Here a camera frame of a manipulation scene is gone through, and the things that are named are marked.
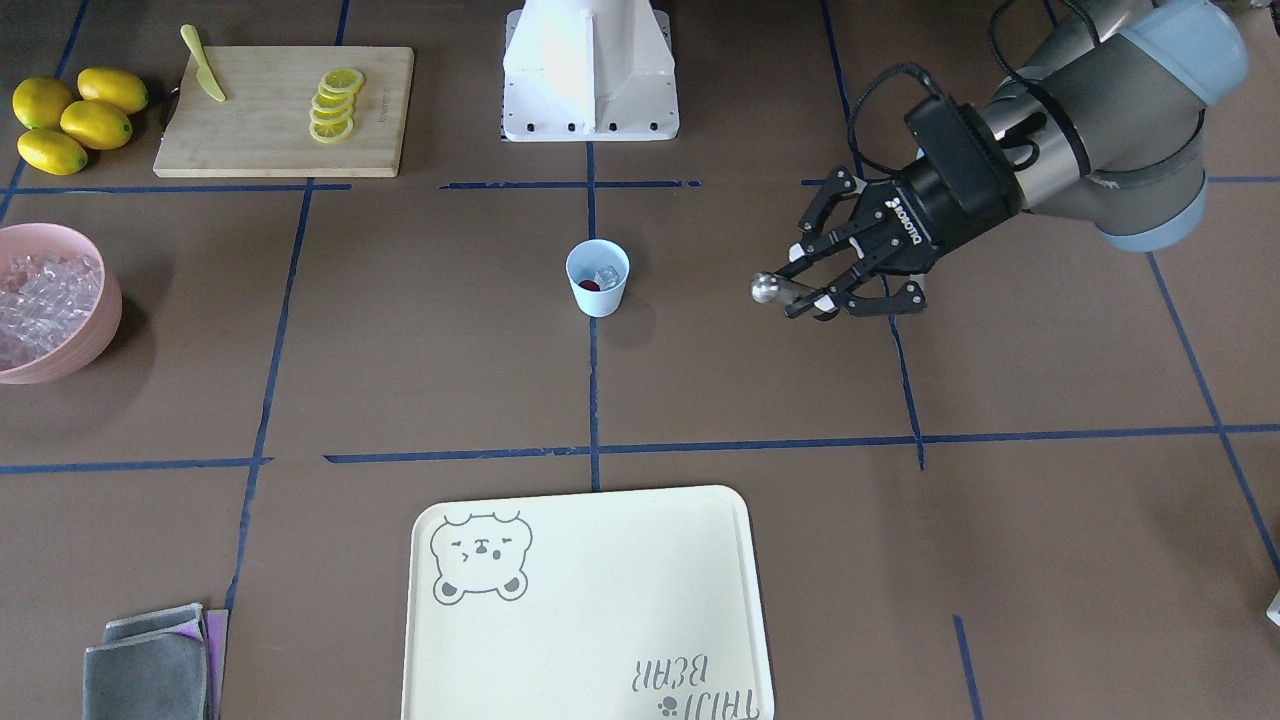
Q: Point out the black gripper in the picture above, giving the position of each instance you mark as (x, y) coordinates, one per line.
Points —
(931, 218)

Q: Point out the steel muddler black tip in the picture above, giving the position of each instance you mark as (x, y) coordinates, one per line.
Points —
(795, 298)

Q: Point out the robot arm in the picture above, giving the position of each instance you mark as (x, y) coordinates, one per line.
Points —
(1104, 124)

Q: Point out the light blue plastic cup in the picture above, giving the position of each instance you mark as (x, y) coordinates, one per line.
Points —
(581, 264)

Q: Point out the clear ice cubes pile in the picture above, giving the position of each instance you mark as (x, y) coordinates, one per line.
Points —
(45, 298)

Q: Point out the cream bear print tray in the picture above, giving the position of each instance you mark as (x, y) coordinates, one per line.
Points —
(639, 604)

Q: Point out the lemon slice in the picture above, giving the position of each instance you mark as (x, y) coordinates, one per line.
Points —
(330, 116)
(331, 104)
(331, 132)
(341, 82)

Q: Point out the bamboo cutting board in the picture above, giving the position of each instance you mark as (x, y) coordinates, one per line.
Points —
(261, 130)

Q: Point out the yellow plastic knife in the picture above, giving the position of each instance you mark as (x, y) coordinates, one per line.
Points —
(205, 76)

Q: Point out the purple folded cloth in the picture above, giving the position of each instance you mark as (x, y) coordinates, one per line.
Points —
(213, 628)

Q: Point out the whole yellow lemon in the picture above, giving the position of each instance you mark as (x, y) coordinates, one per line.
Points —
(115, 86)
(96, 125)
(52, 152)
(39, 101)

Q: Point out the pink bowl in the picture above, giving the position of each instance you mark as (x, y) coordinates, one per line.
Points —
(94, 335)

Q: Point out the grey folded cloth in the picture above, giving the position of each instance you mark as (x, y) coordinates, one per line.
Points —
(152, 666)

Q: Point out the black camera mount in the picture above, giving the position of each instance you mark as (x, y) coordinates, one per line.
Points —
(960, 161)

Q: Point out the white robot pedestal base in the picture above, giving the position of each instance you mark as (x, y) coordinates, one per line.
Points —
(588, 71)

